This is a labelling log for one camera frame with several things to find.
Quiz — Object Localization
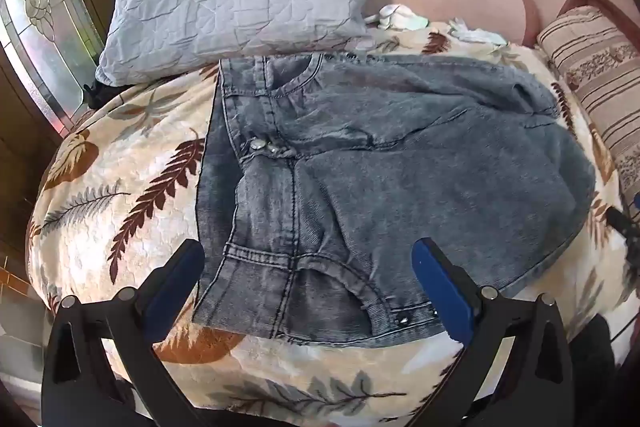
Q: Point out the leaf print blanket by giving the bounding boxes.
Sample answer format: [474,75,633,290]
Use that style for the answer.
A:
[25,19,640,423]

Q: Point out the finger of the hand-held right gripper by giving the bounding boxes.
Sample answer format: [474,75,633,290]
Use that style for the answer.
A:
[607,192,640,248]

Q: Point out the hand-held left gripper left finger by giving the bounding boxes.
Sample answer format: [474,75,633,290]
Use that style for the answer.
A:
[41,238,207,427]

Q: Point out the grey denim pants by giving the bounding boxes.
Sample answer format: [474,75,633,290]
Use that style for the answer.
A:
[192,53,598,349]

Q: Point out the dark cloth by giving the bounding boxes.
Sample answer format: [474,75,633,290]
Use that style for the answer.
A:
[82,82,126,110]

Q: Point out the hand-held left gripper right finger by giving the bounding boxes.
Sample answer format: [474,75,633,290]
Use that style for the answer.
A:
[410,237,576,427]

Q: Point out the striped floral cushion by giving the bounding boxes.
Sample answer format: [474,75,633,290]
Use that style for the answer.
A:
[536,6,640,212]

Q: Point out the stained glass window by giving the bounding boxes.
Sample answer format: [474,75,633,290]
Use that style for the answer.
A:
[0,0,106,132]

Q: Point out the white crumpled cloth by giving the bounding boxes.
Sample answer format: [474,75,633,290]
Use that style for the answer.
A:
[447,18,508,46]
[364,3,431,32]

